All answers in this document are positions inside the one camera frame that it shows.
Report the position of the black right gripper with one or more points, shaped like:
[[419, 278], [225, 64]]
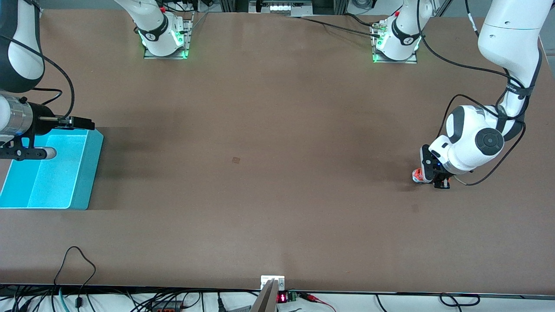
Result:
[[42, 121]]

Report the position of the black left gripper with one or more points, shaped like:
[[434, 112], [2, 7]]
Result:
[[442, 183]]

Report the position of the orange toy bus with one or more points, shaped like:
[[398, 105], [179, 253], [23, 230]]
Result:
[[417, 175]]

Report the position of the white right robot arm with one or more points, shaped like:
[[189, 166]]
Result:
[[158, 34]]

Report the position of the turquoise plastic box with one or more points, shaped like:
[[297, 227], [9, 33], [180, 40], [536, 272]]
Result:
[[56, 182]]

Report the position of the red digit display module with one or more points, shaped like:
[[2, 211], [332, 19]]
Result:
[[282, 297]]

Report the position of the orange connector block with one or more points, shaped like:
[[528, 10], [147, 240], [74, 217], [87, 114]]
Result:
[[167, 309]]

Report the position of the white device with slots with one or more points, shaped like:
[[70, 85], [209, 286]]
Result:
[[290, 8]]

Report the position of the black power plug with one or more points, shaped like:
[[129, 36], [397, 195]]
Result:
[[220, 303]]

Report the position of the grey power strip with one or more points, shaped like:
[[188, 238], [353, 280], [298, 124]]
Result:
[[238, 309]]

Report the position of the black right camera bracket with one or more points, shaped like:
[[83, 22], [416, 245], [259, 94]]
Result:
[[8, 152]]

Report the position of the aluminium frame leg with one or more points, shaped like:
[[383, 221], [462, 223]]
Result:
[[444, 6]]

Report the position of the dark metal frame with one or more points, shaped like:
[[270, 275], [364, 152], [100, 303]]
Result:
[[329, 6]]

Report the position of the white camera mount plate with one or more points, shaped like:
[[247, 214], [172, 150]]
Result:
[[264, 279]]

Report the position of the grey camera mount bar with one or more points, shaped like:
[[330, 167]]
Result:
[[266, 301]]

